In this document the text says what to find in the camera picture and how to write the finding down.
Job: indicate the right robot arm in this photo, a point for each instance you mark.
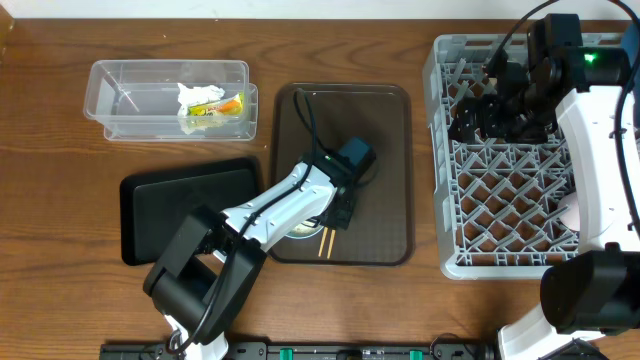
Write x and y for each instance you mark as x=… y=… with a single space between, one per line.
x=585 y=93

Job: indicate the right wooden chopstick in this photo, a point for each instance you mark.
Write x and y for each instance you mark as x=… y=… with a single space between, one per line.
x=331 y=243

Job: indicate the left wooden chopstick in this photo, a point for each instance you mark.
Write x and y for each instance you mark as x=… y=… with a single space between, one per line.
x=323 y=239

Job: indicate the brown serving tray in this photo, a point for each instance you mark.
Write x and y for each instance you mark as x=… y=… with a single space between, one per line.
x=381 y=231

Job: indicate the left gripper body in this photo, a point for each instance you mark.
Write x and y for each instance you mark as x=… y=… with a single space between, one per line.
x=341 y=221

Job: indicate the yellow green snack wrapper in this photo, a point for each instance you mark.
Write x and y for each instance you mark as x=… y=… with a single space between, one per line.
x=224 y=107

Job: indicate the pink plastic cup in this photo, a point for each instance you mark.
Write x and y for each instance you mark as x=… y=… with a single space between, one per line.
x=570 y=216

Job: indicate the clear plastic bin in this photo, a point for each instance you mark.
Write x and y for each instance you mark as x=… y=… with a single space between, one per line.
x=137 y=100

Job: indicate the wooden chopstick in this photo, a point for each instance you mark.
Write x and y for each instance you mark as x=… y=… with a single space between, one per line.
x=323 y=239
x=331 y=243

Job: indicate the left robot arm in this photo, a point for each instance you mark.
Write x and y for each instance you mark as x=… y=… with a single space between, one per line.
x=205 y=274

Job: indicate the black plastic bin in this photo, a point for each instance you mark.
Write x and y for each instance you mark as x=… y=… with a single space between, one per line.
x=154 y=204

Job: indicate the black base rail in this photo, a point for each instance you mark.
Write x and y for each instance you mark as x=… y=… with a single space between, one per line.
x=448 y=350

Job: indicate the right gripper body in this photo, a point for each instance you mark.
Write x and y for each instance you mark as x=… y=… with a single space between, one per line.
x=515 y=119

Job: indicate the light blue bowl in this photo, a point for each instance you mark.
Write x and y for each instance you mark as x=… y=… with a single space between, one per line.
x=304 y=230

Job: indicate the grey dishwasher rack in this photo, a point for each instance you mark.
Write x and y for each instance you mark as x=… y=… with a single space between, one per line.
x=496 y=203

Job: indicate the white napkin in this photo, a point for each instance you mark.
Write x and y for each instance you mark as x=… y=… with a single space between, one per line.
x=188 y=97

